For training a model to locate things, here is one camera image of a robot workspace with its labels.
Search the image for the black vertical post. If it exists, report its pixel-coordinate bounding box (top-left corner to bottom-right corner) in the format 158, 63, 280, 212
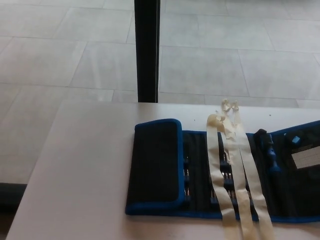
133, 0, 161, 104

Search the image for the blue black screwdriver handle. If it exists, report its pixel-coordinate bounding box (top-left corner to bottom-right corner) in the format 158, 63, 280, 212
253, 128, 282, 174

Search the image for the white grid card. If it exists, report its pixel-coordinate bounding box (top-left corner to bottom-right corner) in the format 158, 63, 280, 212
290, 145, 320, 169

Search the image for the black blue-trimmed toolkit pouch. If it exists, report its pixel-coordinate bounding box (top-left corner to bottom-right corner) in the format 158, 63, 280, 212
124, 118, 320, 223

